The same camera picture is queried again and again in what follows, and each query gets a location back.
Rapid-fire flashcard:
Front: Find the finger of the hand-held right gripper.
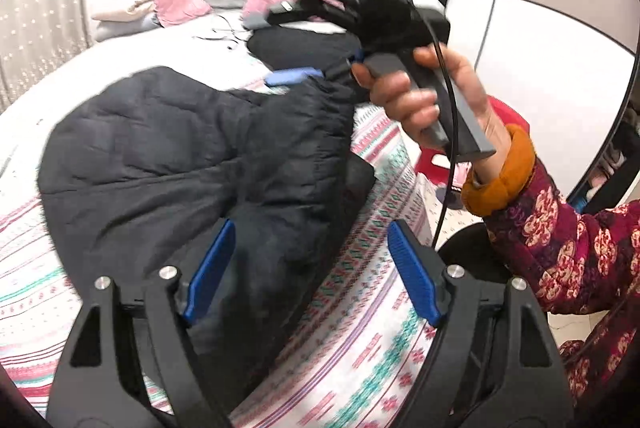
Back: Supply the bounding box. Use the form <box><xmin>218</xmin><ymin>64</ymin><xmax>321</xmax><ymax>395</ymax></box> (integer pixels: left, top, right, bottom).
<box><xmin>242</xmin><ymin>0</ymin><xmax>321</xmax><ymax>30</ymax></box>
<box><xmin>264</xmin><ymin>50</ymin><xmax>366</xmax><ymax>89</ymax></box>

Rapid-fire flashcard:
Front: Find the black round stool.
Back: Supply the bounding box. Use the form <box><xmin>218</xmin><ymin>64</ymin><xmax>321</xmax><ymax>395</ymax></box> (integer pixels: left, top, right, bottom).
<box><xmin>437</xmin><ymin>223</ymin><xmax>506</xmax><ymax>269</ymax></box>

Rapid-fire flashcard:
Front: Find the beige folded cloth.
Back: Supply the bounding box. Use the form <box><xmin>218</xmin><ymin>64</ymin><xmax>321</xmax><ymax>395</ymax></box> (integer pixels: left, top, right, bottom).
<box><xmin>92</xmin><ymin>0</ymin><xmax>156</xmax><ymax>29</ymax></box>

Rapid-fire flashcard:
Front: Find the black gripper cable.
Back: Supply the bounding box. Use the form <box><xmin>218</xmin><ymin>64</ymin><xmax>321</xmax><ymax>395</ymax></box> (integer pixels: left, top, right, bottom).
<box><xmin>425</xmin><ymin>15</ymin><xmax>458</xmax><ymax>249</ymax></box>

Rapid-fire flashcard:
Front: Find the person's floral jacket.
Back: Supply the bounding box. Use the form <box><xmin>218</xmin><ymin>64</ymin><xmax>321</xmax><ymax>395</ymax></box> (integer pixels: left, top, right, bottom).
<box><xmin>557</xmin><ymin>338</ymin><xmax>638</xmax><ymax>414</ymax></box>

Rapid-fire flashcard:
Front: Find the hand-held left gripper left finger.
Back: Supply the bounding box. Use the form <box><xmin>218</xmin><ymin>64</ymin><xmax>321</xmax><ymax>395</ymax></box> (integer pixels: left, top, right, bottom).
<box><xmin>45</xmin><ymin>218</ymin><xmax>237</xmax><ymax>428</ymax></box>

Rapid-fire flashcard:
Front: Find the black puffer jacket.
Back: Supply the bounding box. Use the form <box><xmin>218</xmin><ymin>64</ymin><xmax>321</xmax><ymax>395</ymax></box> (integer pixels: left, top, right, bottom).
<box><xmin>37</xmin><ymin>65</ymin><xmax>376</xmax><ymax>409</ymax></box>

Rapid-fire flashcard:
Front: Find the red plastic stool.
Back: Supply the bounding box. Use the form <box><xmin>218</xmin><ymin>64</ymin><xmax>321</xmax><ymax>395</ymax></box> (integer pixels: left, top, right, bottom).
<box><xmin>415</xmin><ymin>147</ymin><xmax>473</xmax><ymax>189</ymax></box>

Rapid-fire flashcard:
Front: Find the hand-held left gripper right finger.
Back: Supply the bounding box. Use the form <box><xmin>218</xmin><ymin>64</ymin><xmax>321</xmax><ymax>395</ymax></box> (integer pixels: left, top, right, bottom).
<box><xmin>387</xmin><ymin>220</ymin><xmax>576</xmax><ymax>428</ymax></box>

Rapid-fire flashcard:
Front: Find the patterned bed sheet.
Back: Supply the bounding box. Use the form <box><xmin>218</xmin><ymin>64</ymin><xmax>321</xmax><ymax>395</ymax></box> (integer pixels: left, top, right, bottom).
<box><xmin>0</xmin><ymin>15</ymin><xmax>436</xmax><ymax>428</ymax></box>

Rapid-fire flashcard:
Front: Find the beige dotted curtain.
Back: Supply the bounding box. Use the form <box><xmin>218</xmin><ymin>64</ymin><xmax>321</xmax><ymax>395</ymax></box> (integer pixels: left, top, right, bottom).
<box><xmin>0</xmin><ymin>0</ymin><xmax>93</xmax><ymax>109</ymax></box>

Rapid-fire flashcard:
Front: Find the person's right forearm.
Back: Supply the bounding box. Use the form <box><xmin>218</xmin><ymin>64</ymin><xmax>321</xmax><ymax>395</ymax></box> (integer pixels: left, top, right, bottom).
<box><xmin>460</xmin><ymin>123</ymin><xmax>640</xmax><ymax>316</ymax></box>

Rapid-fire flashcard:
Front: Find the person's right hand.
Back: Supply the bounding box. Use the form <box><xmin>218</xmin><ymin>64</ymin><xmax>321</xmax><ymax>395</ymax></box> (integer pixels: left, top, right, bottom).
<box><xmin>351</xmin><ymin>45</ymin><xmax>513</xmax><ymax>181</ymax></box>

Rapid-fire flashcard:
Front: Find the white panelled wardrobe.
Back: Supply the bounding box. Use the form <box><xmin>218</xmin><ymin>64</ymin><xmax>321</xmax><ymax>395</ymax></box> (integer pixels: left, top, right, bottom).
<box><xmin>447</xmin><ymin>0</ymin><xmax>640</xmax><ymax>204</ymax></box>

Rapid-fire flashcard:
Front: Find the black folded garment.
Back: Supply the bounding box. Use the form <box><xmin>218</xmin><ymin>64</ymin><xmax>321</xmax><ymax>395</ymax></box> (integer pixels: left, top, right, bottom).
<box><xmin>247</xmin><ymin>28</ymin><xmax>363</xmax><ymax>74</ymax></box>

